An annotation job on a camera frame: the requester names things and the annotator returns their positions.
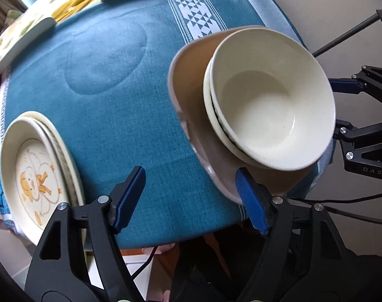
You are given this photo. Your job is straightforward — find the teal table cloth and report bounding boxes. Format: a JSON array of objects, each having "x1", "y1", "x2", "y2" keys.
[{"x1": 0, "y1": 0, "x2": 300, "y2": 249}]

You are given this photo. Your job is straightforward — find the white duck plate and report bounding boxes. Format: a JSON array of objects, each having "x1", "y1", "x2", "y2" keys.
[{"x1": 0, "y1": 117, "x2": 72, "y2": 245}]

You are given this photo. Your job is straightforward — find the person hand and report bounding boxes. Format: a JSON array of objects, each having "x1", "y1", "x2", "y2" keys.
[{"x1": 141, "y1": 243, "x2": 176, "y2": 255}]

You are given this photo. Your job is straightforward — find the cream green round bowl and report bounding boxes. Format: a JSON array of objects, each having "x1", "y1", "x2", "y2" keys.
[{"x1": 203, "y1": 59, "x2": 264, "y2": 168}]

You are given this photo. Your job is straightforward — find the yellow duck plate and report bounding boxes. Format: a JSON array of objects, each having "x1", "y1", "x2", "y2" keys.
[{"x1": 17, "y1": 112, "x2": 84, "y2": 244}]

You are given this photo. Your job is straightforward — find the small cream bowl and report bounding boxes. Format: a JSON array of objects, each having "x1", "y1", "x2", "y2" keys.
[{"x1": 207, "y1": 27, "x2": 336, "y2": 172}]

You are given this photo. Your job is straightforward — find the pink square bowl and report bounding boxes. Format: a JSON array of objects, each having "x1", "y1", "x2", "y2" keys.
[{"x1": 168, "y1": 26, "x2": 320, "y2": 205}]

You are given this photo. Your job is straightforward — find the plain white plate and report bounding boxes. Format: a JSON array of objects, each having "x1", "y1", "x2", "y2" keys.
[{"x1": 21, "y1": 111, "x2": 85, "y2": 206}]

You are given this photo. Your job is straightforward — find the black stand pole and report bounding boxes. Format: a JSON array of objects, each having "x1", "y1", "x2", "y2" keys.
[{"x1": 312, "y1": 13, "x2": 380, "y2": 57}]

